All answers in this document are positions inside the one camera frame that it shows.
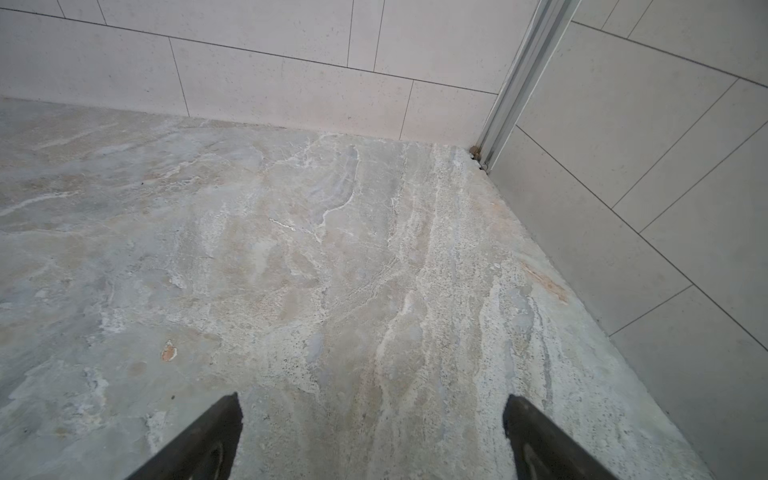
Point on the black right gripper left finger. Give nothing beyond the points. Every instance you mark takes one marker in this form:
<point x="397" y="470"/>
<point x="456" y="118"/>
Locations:
<point x="206" y="449"/>

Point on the aluminium corner post right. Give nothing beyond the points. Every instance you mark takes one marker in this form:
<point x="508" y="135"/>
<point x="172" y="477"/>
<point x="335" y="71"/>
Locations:
<point x="544" y="32"/>

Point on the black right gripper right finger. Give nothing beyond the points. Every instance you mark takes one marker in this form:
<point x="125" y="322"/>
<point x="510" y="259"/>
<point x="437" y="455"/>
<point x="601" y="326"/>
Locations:
<point x="544" y="451"/>

